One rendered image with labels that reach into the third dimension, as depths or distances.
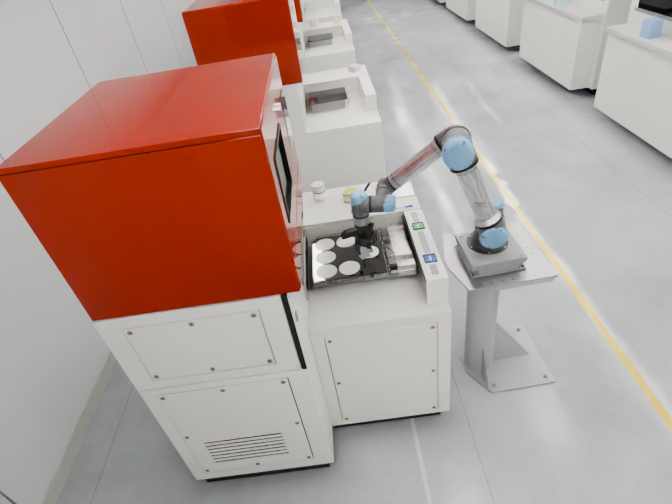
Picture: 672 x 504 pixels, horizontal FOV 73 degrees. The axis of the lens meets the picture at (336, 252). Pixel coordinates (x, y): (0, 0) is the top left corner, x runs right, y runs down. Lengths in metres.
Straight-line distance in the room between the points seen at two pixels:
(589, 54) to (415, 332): 4.98
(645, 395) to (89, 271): 2.68
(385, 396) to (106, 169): 1.65
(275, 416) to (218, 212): 1.05
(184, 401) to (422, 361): 1.07
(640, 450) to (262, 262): 2.05
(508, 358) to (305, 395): 1.37
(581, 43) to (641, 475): 4.86
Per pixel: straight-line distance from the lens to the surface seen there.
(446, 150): 1.79
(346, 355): 2.13
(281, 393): 1.99
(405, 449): 2.57
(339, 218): 2.38
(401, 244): 2.29
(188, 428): 2.25
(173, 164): 1.36
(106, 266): 1.63
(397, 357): 2.18
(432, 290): 1.99
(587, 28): 6.39
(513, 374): 2.86
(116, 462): 3.02
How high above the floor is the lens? 2.25
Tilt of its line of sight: 37 degrees down
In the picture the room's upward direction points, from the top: 10 degrees counter-clockwise
